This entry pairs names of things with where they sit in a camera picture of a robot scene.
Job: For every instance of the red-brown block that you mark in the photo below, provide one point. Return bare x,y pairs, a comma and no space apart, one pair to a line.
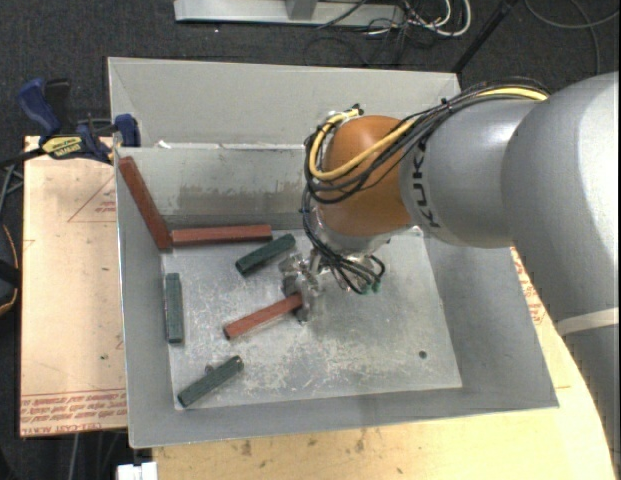
220,235
145,200
262,316

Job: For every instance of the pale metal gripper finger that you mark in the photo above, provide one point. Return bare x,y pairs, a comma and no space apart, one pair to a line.
290,283
307,312

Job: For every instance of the dark green flat block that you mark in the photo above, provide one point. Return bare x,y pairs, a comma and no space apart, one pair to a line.
265,254
210,382
174,308

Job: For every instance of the grey metal bin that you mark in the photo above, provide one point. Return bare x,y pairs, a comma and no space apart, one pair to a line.
380,348

